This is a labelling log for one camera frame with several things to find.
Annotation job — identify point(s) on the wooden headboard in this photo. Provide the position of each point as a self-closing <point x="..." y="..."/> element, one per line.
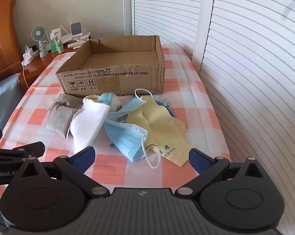
<point x="3" y="41"/>

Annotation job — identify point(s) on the white louvered closet door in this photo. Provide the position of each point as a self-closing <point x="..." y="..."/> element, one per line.
<point x="167" y="9"/>
<point x="255" y="78"/>

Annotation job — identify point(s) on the white remote control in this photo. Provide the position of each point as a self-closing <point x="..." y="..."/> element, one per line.
<point x="75" y="44"/>

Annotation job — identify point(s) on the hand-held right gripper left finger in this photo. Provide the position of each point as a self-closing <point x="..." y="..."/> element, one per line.
<point x="85" y="158"/>

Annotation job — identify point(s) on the white towel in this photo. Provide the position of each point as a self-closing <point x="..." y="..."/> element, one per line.
<point x="88" y="124"/>

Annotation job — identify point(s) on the green box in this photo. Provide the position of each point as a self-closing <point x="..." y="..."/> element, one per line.
<point x="53" y="46"/>

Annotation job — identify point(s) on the pale green tube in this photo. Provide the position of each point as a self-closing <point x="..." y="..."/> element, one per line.
<point x="60" y="45"/>

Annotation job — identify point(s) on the blue face mask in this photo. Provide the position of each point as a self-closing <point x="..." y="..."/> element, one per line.
<point x="128" y="137"/>
<point x="130" y="107"/>

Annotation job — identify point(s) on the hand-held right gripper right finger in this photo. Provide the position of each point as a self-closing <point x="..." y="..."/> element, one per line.
<point x="198" y="160"/>

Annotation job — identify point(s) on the wooden nightstand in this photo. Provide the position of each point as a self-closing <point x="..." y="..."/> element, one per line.
<point x="37" y="66"/>

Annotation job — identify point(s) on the cardboard box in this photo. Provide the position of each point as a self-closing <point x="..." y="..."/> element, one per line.
<point x="113" y="78"/>

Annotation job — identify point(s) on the pink checked tablecloth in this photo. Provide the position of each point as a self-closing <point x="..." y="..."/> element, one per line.
<point x="40" y="117"/>

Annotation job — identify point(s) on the yellow cleaning cloth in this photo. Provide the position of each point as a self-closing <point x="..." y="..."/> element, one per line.
<point x="157" y="124"/>

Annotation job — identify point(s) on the white charger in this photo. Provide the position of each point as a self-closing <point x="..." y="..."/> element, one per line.
<point x="29" y="56"/>

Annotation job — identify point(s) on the grey cloth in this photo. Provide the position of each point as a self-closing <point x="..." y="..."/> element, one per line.
<point x="58" y="120"/>
<point x="64" y="100"/>

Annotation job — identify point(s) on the green desk fan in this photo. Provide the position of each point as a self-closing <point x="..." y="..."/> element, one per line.
<point x="38" y="33"/>

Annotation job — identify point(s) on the white card box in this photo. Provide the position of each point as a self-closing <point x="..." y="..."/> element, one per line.
<point x="56" y="33"/>

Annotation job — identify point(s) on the blue-green fringed cloth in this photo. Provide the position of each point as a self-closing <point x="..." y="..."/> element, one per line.
<point x="168" y="107"/>

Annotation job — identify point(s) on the small toy with blue cap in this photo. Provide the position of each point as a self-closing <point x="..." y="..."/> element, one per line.
<point x="108" y="100"/>

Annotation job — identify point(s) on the small standing mirror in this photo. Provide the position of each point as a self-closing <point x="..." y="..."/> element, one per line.
<point x="76" y="28"/>

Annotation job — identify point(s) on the blue bedding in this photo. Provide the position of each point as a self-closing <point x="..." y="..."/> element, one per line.
<point x="3" y="95"/>

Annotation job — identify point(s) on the cream scrunchie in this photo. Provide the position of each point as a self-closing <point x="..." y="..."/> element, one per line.
<point x="90" y="98"/>

